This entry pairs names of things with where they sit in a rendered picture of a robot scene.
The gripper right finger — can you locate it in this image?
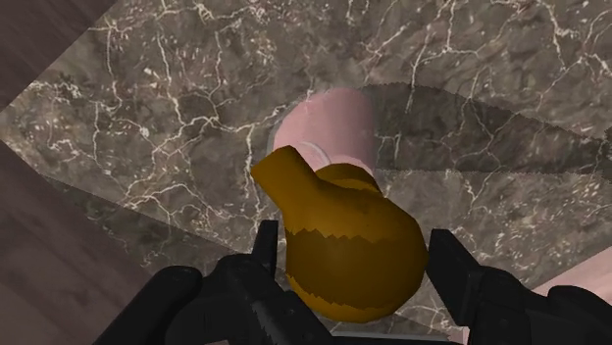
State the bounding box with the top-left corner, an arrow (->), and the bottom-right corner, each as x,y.
425,227 -> 612,345

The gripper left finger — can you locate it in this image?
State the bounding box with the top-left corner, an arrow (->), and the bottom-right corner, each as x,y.
93,220 -> 335,345

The pink flat object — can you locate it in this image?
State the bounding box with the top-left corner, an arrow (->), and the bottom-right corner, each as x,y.
531,246 -> 612,306

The brown pear-shaped gourd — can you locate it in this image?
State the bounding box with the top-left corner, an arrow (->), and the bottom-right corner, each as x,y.
250,145 -> 430,323

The pink cylinder cup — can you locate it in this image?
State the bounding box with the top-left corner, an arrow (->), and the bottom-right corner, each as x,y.
272,86 -> 376,177

